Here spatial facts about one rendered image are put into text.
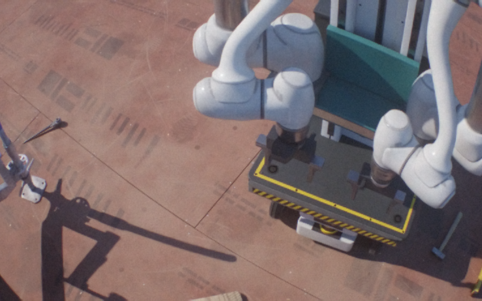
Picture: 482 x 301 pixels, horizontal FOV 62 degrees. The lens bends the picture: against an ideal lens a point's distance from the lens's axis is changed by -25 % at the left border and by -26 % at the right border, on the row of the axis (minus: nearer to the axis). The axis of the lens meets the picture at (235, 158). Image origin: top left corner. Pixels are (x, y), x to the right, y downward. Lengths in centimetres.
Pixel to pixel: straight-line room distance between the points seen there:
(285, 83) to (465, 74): 211
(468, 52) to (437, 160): 227
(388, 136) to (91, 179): 160
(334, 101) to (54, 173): 148
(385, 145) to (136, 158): 148
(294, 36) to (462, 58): 200
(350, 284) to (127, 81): 160
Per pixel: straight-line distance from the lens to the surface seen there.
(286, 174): 193
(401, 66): 157
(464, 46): 340
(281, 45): 148
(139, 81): 275
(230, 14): 138
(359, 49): 158
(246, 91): 123
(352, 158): 200
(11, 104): 306
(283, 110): 124
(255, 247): 214
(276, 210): 208
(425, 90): 142
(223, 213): 222
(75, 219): 234
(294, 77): 121
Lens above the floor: 193
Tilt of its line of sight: 55 degrees down
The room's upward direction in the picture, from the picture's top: 4 degrees counter-clockwise
